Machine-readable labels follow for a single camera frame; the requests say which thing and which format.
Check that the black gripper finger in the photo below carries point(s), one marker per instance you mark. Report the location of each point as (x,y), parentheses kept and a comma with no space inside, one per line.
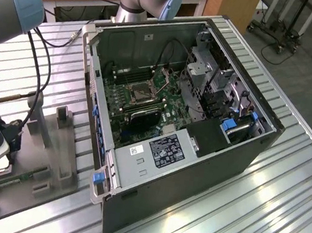
(11,156)

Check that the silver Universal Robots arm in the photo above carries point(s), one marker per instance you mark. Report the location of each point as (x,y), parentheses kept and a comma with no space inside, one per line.
(10,2)

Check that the blue slot retainer strip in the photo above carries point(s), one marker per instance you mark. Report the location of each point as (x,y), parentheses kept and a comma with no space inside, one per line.
(94,110)

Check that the CPU socket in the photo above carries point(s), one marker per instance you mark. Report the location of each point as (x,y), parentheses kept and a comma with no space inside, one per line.
(141,94)

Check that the green RAM stick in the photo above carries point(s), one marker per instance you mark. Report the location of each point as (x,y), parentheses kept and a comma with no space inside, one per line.
(12,181)

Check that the grey parts rack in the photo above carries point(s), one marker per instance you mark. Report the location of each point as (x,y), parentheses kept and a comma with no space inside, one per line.
(36,192)

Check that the blue case latch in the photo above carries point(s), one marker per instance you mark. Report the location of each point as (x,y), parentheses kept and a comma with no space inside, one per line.
(98,179)

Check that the grey power supply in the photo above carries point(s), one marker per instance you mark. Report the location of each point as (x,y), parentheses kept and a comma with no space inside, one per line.
(137,171)

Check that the green motherboard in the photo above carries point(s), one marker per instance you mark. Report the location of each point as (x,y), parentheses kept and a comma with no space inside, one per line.
(175,101)

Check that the open black PC case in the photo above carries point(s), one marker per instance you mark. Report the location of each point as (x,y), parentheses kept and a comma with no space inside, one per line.
(193,184)

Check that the grey metal drive cage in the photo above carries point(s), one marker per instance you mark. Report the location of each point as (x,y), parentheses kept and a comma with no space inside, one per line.
(199,67)

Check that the blue disk carrier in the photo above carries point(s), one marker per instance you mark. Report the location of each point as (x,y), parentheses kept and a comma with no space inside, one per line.
(228,125)

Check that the small blue clip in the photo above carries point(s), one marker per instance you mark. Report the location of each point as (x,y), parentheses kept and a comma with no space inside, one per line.
(253,116)

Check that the wooden cabinet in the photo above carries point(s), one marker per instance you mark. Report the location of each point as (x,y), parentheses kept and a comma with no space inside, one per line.
(239,7)

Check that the black wheeled stand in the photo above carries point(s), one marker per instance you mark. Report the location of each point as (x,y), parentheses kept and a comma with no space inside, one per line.
(291,25)

